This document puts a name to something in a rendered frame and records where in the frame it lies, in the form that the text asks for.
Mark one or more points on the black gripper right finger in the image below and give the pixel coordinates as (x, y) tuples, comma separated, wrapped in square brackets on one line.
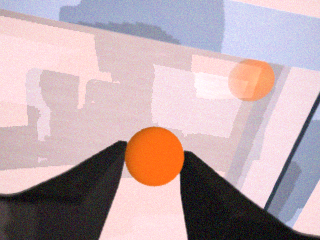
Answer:
[(214, 209)]

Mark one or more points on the clear l-shaped low wall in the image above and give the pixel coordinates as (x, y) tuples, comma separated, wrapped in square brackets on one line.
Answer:
[(270, 131)]

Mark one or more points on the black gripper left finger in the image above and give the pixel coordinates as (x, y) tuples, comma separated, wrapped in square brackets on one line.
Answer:
[(72, 205)]

